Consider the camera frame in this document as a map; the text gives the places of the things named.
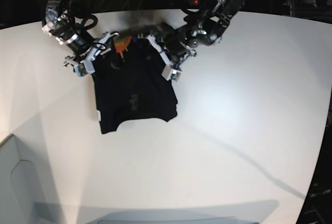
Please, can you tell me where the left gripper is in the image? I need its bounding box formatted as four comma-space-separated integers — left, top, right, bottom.
137, 16, 228, 66

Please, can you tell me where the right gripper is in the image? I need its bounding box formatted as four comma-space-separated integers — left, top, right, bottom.
42, 18, 119, 67

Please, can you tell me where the white panel at table corner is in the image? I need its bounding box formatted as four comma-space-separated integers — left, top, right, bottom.
0, 133, 65, 224

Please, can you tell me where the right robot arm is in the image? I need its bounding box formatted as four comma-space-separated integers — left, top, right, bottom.
42, 0, 119, 76

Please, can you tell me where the white garment label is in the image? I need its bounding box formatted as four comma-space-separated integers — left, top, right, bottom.
97, 110, 101, 122

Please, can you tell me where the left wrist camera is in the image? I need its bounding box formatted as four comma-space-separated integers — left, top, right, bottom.
161, 65, 182, 81

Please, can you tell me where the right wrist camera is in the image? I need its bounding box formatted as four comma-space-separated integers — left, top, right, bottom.
73, 60, 95, 77

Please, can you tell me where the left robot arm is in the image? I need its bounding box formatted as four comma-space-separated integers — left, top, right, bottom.
137, 0, 246, 68

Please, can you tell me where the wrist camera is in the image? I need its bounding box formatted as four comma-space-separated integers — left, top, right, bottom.
161, 65, 182, 81
73, 60, 95, 77

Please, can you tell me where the black T-shirt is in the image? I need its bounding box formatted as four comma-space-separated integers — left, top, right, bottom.
92, 35, 178, 134

